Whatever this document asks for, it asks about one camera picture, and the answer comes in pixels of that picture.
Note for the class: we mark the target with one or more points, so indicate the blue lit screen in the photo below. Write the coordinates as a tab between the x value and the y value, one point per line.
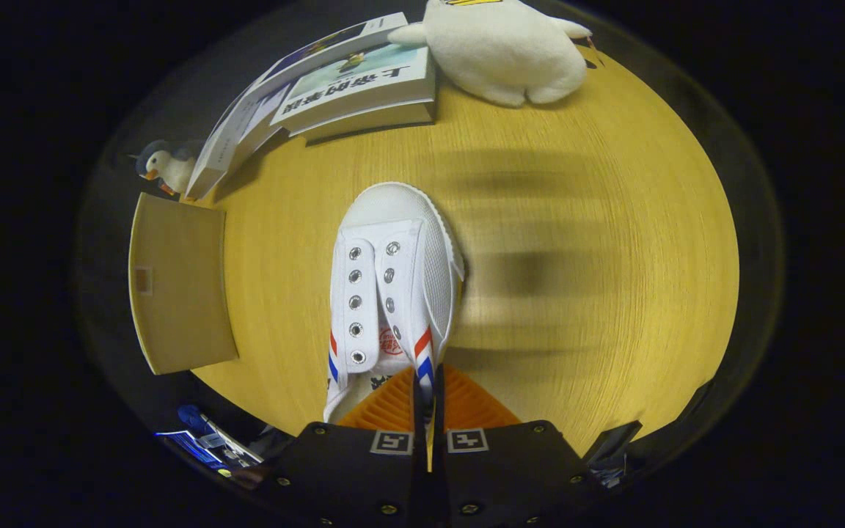
191	446

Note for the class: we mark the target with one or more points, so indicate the book with blue picture cover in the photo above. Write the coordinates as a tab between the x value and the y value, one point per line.
320	51

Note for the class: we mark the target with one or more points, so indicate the white book with portrait cover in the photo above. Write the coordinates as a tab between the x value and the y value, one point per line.
213	161

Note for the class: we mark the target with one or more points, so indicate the white duck plush toy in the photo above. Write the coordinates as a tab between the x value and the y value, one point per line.
503	59

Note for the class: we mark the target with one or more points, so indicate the white striped canvas shoe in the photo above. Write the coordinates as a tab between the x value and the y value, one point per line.
400	279

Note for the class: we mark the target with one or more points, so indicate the small blue object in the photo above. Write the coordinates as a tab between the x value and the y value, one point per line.
189	416

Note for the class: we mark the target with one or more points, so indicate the beige fabric storage box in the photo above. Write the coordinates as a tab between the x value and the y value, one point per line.
180	286

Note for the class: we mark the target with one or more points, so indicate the grey penguin plush toy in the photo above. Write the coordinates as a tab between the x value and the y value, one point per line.
169	170

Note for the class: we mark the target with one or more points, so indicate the book with teal picture cover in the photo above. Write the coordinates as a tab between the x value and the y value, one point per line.
364	92

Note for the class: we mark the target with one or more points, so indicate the plain white book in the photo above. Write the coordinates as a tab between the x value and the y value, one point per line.
265	117

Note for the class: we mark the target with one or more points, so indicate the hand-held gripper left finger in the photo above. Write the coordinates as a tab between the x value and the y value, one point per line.
349	469

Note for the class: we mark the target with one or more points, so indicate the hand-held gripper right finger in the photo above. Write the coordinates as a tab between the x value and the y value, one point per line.
510	469

